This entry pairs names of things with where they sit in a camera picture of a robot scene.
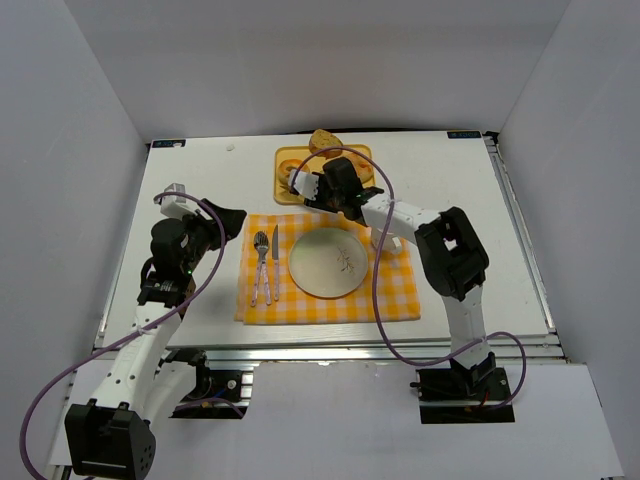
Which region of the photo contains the glazed ring donut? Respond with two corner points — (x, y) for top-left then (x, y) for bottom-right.
(276, 159), (302, 185)

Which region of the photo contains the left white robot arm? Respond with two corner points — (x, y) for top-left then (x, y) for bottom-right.
(64, 192), (247, 479)

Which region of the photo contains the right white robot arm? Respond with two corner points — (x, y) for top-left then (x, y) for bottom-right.
(288, 157), (495, 397)

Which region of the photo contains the back bread slice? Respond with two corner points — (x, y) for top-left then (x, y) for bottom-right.
(308, 129), (343, 153)

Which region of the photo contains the orange topped round bun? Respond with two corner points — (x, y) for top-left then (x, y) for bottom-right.
(345, 152), (374, 184)

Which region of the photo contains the yellow plastic tray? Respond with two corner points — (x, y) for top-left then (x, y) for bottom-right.
(273, 144), (376, 205)

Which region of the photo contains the pale green ceramic plate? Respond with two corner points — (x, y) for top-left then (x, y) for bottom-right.
(288, 227), (369, 299)

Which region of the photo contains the white ceramic mug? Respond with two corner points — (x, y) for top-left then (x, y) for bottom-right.
(370, 228), (403, 255)

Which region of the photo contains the left blue corner label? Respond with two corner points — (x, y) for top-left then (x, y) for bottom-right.
(151, 139), (186, 149)

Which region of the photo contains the blue corner label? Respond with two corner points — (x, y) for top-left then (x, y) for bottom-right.
(151, 139), (186, 149)
(446, 130), (482, 140)

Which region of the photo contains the yellow checkered cloth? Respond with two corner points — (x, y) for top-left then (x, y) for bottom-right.
(235, 213), (421, 325)

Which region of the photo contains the right blue corner label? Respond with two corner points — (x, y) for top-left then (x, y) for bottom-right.
(446, 130), (482, 140)

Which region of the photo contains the fork with patterned handle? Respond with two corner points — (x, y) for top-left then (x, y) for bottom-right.
(251, 231), (272, 307)

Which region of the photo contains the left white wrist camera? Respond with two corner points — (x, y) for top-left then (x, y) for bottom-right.
(154, 183), (197, 220)

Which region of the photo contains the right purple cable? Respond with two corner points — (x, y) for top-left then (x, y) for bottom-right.
(287, 146), (527, 409)

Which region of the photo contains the purple cable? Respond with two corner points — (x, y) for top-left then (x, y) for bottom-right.
(18, 192), (245, 480)
(287, 146), (527, 409)

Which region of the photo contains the knife with patterned handle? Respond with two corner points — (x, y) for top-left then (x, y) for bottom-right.
(272, 224), (280, 302)

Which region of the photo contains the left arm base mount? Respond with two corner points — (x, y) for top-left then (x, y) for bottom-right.
(156, 348), (248, 420)

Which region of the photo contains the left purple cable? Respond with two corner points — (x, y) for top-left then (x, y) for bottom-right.
(18, 192), (245, 480)

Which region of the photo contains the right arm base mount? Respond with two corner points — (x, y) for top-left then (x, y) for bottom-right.
(410, 367), (515, 425)

